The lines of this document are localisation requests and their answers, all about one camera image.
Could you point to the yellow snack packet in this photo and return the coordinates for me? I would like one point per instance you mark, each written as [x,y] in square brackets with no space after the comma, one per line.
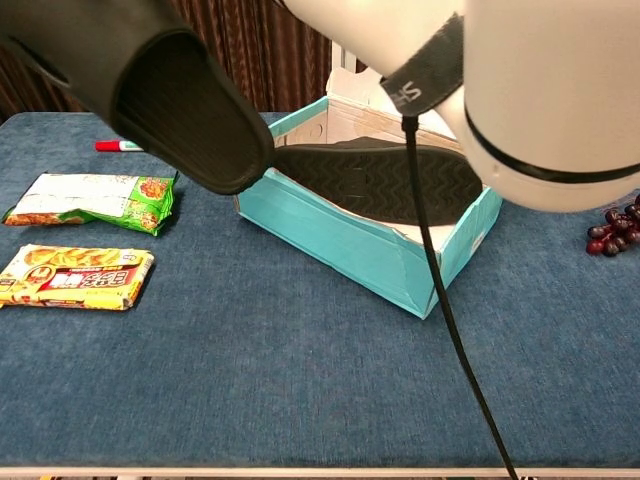
[75,280]

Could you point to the dark red grape bunch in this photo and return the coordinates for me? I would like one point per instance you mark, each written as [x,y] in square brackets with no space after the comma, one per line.
[617,230]

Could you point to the green and white snack packet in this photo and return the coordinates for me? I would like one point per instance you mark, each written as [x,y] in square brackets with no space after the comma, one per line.
[100,200]

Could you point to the red capped marker pen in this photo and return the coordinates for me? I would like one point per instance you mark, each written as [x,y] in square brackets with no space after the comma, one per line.
[112,146]

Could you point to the black slipper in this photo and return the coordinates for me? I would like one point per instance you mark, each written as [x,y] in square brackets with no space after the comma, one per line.
[190,125]
[350,185]

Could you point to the light blue shoe box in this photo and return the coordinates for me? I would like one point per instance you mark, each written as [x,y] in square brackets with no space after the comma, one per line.
[350,250]

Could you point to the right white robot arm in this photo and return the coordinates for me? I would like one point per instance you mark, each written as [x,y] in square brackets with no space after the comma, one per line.
[550,100]

